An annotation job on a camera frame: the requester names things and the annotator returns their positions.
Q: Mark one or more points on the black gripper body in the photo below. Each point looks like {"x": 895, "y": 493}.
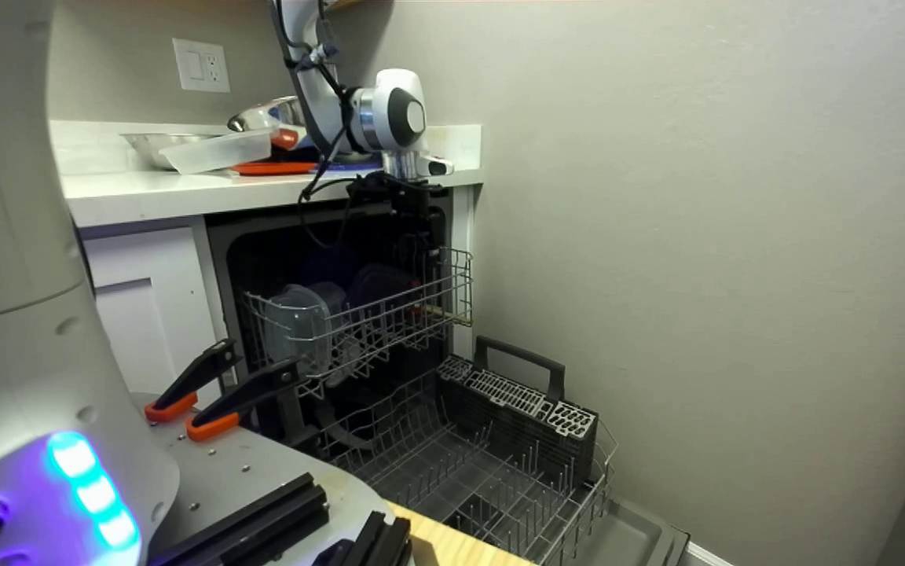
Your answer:
{"x": 395, "y": 192}

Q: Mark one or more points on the black aluminium extrusion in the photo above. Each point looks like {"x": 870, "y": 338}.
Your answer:
{"x": 374, "y": 538}
{"x": 253, "y": 520}

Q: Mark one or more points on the black clamp orange tip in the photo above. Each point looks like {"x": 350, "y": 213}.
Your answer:
{"x": 197, "y": 377}
{"x": 253, "y": 395}

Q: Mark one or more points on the small orange item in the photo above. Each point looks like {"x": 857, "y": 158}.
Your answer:
{"x": 283, "y": 138}

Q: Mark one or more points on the clear plastic tray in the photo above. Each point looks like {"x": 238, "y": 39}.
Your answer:
{"x": 197, "y": 150}

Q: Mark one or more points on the black dishwasher body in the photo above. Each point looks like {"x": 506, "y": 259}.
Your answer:
{"x": 267, "y": 245}

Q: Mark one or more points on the orange flat lid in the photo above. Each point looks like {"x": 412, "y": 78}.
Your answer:
{"x": 269, "y": 169}

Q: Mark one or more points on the grey dishwasher door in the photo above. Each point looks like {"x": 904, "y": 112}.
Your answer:
{"x": 642, "y": 538}

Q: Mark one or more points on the white cabinet front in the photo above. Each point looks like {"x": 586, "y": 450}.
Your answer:
{"x": 157, "y": 303}

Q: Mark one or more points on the steel and blue container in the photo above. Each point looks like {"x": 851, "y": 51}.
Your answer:
{"x": 267, "y": 115}

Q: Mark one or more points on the dark cutlery basket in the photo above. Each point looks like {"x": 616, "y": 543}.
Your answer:
{"x": 535, "y": 420}

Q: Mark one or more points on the light wooden board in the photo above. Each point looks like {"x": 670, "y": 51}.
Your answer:
{"x": 455, "y": 546}

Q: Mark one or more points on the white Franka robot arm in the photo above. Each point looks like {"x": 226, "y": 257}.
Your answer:
{"x": 391, "y": 115}

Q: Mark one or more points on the white wall outlet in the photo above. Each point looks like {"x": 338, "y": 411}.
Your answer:
{"x": 203, "y": 64}

